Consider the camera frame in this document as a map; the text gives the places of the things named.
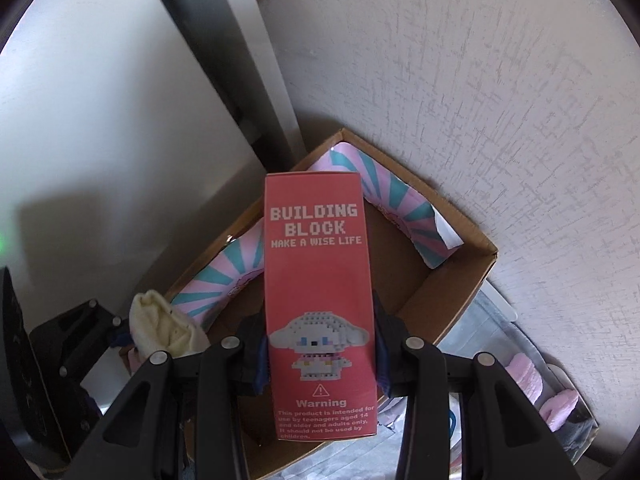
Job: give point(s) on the brown cardboard box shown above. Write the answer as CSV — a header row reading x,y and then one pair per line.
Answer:
x,y
442,300

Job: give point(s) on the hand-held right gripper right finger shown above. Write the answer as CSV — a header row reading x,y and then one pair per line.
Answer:
x,y
383,360

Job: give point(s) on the pink teal striped packet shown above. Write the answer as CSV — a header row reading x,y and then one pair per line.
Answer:
x,y
400,195

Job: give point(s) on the red building block box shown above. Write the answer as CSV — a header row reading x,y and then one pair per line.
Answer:
x,y
315,270

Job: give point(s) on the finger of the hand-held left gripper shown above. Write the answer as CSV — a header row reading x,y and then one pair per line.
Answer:
x,y
87,385
90,317

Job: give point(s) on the pink fluffy sock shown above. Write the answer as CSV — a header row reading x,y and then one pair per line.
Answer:
x,y
560,410
525,377

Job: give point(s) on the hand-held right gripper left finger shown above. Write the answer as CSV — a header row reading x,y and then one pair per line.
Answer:
x,y
258,379

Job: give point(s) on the dark door frame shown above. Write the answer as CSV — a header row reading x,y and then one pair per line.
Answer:
x,y
225,60

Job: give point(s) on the cream fluffy sock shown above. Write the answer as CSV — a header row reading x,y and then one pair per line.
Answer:
x,y
160,325

